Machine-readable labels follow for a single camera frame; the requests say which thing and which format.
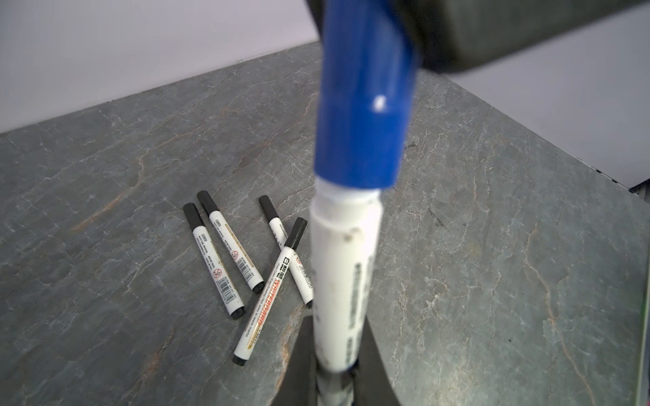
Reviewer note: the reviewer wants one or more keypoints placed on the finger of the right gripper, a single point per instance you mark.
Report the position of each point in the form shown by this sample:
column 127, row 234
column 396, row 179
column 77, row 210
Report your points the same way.
column 454, row 36

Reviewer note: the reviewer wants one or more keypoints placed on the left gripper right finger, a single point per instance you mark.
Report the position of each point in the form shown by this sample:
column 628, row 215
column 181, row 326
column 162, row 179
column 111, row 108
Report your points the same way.
column 372, row 384

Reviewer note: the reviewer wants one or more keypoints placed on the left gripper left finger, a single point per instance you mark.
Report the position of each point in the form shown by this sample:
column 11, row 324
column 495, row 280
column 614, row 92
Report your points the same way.
column 298, row 386

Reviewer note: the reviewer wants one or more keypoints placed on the blue pen cap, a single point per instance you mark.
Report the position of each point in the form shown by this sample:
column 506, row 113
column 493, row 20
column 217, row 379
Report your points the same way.
column 367, row 86

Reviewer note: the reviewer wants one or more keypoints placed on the white marker pen blue tip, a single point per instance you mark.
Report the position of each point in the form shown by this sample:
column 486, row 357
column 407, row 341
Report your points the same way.
column 345, row 224

